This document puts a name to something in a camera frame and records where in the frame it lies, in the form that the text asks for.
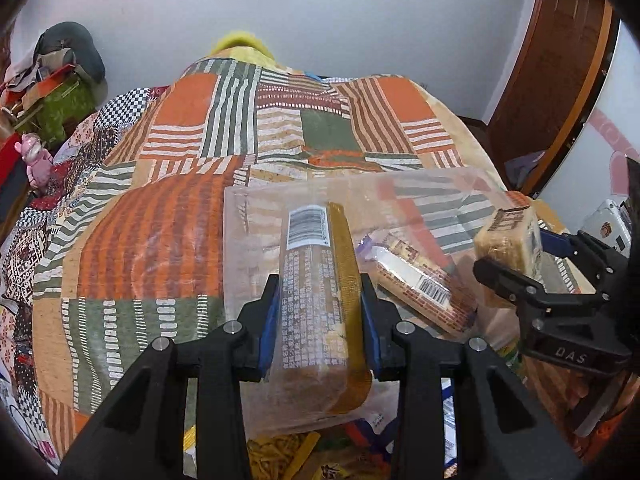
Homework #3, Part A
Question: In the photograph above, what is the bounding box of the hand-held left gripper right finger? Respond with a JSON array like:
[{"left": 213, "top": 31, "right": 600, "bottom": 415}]
[{"left": 359, "top": 274, "right": 587, "bottom": 480}]

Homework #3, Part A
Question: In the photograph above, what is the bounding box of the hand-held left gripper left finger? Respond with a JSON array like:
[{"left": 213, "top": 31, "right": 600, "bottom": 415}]
[{"left": 57, "top": 274, "right": 282, "bottom": 480}]

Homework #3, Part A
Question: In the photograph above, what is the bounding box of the brown wooden door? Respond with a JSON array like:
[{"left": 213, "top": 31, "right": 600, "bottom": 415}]
[{"left": 486, "top": 0, "right": 615, "bottom": 196}]

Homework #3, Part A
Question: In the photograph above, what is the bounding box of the white blue snack packet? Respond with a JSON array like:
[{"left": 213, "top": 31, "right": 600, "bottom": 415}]
[{"left": 439, "top": 379, "right": 460, "bottom": 478}]

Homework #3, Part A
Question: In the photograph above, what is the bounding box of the cream biscuit packet brick print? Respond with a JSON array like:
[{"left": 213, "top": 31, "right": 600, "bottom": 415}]
[{"left": 367, "top": 237, "right": 480, "bottom": 337}]

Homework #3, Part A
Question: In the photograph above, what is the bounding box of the white device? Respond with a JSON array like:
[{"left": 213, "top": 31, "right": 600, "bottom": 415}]
[{"left": 582, "top": 199, "right": 632, "bottom": 256}]

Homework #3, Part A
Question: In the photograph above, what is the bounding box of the golden biscuit packet brown label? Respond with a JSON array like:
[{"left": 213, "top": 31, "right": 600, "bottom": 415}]
[{"left": 473, "top": 207, "right": 544, "bottom": 282}]

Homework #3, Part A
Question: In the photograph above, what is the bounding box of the golden biscuit packet white label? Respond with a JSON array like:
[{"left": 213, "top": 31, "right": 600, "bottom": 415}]
[{"left": 269, "top": 202, "right": 374, "bottom": 412}]

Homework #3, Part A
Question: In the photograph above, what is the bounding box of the yellow pillow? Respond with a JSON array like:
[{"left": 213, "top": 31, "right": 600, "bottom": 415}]
[{"left": 207, "top": 31, "right": 277, "bottom": 68}]

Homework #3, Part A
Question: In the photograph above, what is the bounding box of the patchwork striped quilt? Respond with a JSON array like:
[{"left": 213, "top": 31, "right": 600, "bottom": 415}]
[{"left": 0, "top": 57, "right": 601, "bottom": 480}]

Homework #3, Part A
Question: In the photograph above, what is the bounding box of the grey bag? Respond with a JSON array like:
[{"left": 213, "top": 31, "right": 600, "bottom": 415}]
[{"left": 36, "top": 21, "right": 107, "bottom": 81}]

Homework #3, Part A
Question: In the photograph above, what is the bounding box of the pile of clothes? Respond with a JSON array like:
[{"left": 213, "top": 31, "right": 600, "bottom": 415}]
[{"left": 0, "top": 50, "right": 56, "bottom": 111}]

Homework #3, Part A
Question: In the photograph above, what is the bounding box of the white pink printed panel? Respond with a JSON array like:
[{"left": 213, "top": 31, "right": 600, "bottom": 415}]
[{"left": 537, "top": 20, "right": 640, "bottom": 233}]

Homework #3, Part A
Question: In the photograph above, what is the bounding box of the green yellow snack packet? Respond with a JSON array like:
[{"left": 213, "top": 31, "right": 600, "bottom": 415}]
[{"left": 492, "top": 337, "right": 527, "bottom": 386}]

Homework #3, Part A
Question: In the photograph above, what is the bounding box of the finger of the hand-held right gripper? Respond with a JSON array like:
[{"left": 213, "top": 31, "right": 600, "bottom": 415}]
[
  {"left": 472, "top": 256, "right": 608, "bottom": 331},
  {"left": 541, "top": 229, "right": 608, "bottom": 273}
]

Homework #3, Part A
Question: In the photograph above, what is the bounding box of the pink plush toy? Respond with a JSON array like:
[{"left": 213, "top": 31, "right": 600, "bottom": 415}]
[{"left": 14, "top": 132, "right": 55, "bottom": 191}]

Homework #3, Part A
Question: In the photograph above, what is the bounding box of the clear plastic bag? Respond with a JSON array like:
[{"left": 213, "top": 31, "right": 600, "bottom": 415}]
[{"left": 222, "top": 169, "right": 532, "bottom": 438}]

